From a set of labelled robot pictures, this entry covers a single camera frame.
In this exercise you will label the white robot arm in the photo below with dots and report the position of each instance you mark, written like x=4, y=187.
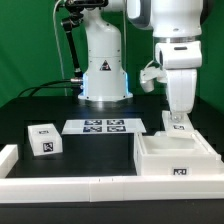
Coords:
x=174, y=27

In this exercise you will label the flat white tagged base plate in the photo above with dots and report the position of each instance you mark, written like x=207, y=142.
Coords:
x=103, y=126

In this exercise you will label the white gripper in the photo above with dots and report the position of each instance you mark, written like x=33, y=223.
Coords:
x=179, y=62

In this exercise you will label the small white tagged box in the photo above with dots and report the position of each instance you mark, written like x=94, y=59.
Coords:
x=44, y=139

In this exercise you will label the white U-shaped fence frame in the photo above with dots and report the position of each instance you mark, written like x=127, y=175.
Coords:
x=96, y=189

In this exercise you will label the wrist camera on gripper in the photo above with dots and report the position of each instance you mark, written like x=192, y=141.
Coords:
x=149, y=74

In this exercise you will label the white cabinet body box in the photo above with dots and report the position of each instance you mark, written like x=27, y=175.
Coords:
x=163, y=155

